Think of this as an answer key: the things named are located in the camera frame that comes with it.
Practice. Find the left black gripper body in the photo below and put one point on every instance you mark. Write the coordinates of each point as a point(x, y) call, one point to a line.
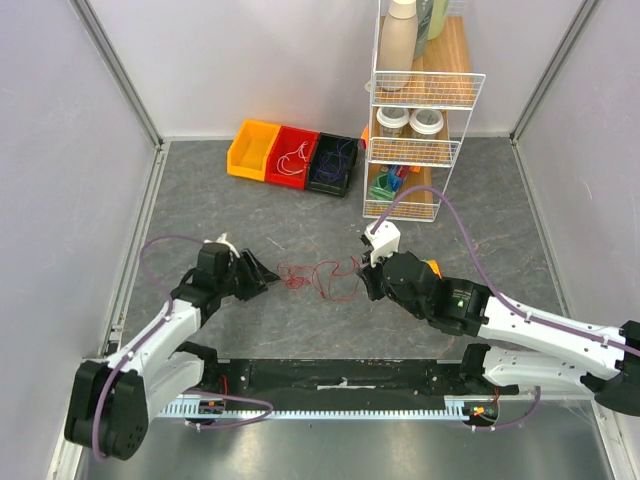
point(240, 281)

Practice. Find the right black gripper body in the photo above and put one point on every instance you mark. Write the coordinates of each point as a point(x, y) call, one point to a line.
point(375, 280)

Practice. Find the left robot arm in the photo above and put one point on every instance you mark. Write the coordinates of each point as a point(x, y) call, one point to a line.
point(114, 399)

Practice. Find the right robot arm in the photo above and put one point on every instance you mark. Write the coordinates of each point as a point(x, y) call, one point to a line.
point(601, 360)

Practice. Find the orange green sponge pack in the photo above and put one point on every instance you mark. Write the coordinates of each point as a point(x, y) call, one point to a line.
point(434, 267)

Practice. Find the blue red packet on shelf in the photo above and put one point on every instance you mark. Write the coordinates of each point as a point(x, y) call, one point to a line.
point(400, 172)

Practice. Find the red storage bin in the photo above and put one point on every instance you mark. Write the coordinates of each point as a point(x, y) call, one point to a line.
point(290, 157)

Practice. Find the yellow storage bin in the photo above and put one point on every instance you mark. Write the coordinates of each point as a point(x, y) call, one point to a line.
point(249, 152)

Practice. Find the black storage bin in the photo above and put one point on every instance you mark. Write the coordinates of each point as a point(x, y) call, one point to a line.
point(332, 164)

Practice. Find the left paper cup with lid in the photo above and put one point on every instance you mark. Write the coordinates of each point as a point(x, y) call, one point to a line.
point(392, 121)

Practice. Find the beige bottle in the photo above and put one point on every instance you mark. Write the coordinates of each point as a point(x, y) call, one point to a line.
point(396, 45)

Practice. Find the grey-green bottle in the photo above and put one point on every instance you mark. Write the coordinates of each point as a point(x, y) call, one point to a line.
point(424, 11)

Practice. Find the light green bottle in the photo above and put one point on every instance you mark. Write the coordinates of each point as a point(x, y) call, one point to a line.
point(438, 18)

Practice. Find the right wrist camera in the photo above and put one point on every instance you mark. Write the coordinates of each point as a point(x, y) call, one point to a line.
point(382, 242)

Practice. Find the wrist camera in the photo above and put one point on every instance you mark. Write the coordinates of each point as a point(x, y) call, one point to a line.
point(222, 239)
point(382, 242)

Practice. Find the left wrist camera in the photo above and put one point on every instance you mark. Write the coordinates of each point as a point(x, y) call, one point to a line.
point(222, 239)

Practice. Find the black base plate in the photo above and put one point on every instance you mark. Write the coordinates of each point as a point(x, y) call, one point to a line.
point(344, 384)

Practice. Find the slotted cable duct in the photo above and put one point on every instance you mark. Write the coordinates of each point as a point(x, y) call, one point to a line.
point(195, 408)

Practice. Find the white wire shelf rack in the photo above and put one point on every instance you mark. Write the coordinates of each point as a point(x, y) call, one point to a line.
point(441, 79)

